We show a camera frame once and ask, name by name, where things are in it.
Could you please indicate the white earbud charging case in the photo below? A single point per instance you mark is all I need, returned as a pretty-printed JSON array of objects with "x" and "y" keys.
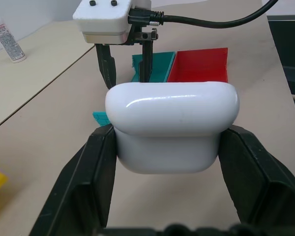
[{"x": 172, "y": 123}]

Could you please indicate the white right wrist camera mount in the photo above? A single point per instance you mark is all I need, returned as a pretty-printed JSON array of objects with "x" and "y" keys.
[{"x": 102, "y": 18}]

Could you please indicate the red plastic bin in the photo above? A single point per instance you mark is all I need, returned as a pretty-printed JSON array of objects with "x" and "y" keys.
[{"x": 199, "y": 65}]

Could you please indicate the small teal plastic piece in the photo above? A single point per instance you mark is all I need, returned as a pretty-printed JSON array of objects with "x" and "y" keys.
[{"x": 101, "y": 118}]

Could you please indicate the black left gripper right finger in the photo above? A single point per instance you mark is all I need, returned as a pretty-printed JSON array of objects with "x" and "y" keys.
[{"x": 260, "y": 186}]

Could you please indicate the white labelled bottle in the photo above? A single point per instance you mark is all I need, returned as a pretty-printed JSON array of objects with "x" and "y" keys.
[{"x": 8, "y": 39}]

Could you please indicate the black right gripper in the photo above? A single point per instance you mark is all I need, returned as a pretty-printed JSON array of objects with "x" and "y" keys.
[{"x": 147, "y": 36}]

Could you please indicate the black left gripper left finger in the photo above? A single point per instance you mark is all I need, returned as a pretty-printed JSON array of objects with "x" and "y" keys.
[{"x": 86, "y": 186}]

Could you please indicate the teal plastic bin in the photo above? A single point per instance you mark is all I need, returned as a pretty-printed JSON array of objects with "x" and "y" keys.
[{"x": 161, "y": 66}]

